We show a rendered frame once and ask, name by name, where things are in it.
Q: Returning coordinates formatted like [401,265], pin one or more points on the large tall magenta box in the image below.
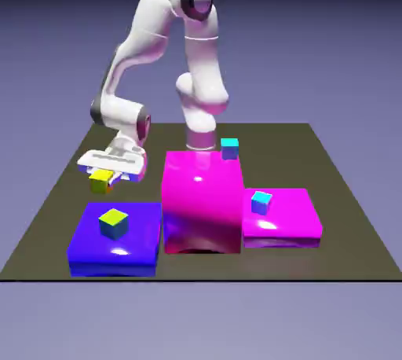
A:
[201,202]

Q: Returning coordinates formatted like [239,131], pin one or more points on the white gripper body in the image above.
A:
[113,162]

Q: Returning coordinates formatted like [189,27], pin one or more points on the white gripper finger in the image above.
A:
[116,177]

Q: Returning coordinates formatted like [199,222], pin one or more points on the large flat magenta box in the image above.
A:
[282,218]

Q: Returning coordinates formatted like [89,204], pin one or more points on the large blue box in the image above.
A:
[114,240]

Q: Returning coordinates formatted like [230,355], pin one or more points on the small cyan cube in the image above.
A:
[261,202]
[230,148]

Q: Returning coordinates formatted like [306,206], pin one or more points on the small yellow cube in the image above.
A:
[100,181]
[113,223]

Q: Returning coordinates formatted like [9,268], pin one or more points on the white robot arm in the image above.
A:
[201,61]

